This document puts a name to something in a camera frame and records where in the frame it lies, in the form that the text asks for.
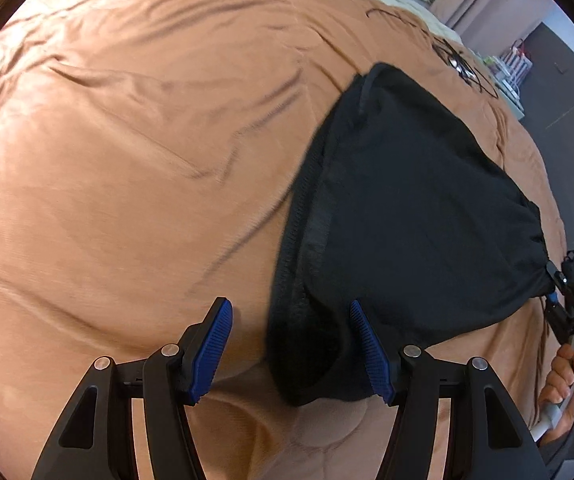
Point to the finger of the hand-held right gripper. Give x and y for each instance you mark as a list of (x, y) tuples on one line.
[(556, 310), (556, 275)]

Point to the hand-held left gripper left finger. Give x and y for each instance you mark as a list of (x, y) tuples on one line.
[(209, 346)]

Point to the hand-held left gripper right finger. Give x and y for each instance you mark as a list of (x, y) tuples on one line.
[(373, 357)]

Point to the black pants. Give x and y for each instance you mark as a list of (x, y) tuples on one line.
[(407, 200)]

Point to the person's right hand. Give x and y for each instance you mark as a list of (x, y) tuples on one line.
[(562, 372)]

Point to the pale green nightstand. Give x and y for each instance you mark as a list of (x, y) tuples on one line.
[(509, 87)]

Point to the brown blanket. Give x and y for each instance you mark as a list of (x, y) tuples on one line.
[(117, 160)]

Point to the striped bag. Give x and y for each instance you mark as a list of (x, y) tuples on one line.
[(517, 62)]

